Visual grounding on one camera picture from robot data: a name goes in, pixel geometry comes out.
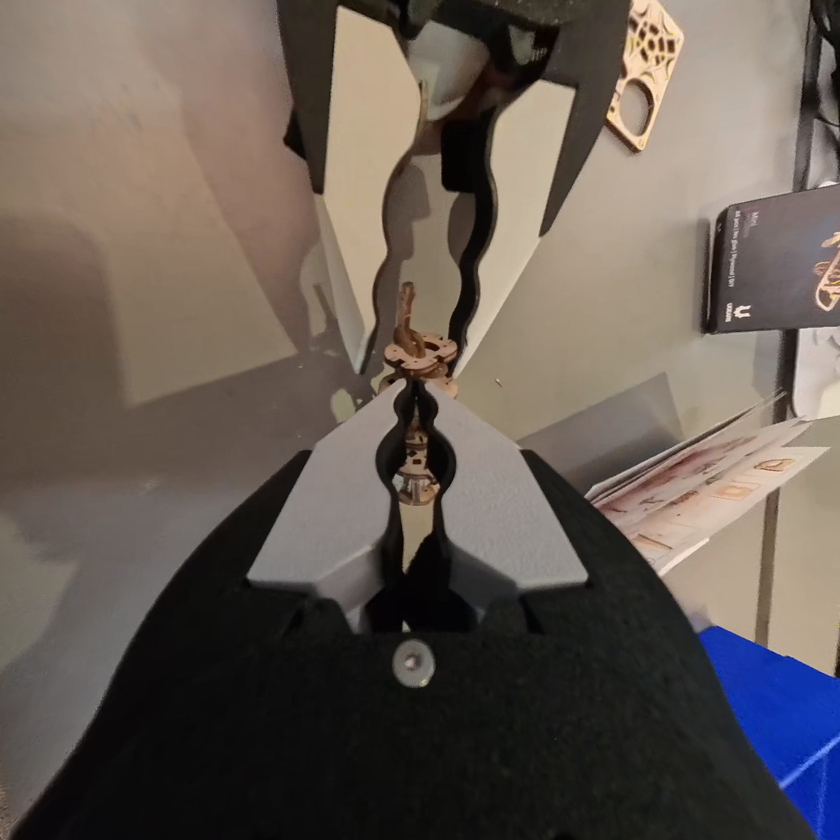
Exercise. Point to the white device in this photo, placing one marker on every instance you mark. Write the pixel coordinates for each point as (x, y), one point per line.
(817, 380)

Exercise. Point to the black cardboard box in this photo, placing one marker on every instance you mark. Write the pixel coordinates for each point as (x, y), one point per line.
(768, 262)

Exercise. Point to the blue plastic bin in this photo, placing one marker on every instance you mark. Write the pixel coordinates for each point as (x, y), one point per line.
(774, 715)

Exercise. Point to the illustrated instruction booklet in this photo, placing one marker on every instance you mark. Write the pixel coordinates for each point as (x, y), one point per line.
(695, 485)

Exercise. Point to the laser-cut wooden parts sheet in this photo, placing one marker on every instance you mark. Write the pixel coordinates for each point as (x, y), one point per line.
(663, 98)

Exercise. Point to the small wooden model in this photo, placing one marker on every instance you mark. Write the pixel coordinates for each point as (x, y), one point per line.
(413, 459)

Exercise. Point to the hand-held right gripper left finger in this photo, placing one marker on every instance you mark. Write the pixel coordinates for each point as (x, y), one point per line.
(321, 518)

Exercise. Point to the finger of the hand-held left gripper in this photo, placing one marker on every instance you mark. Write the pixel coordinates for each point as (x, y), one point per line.
(361, 131)
(525, 170)

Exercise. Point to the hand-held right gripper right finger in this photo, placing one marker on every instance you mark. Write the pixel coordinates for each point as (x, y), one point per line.
(512, 518)

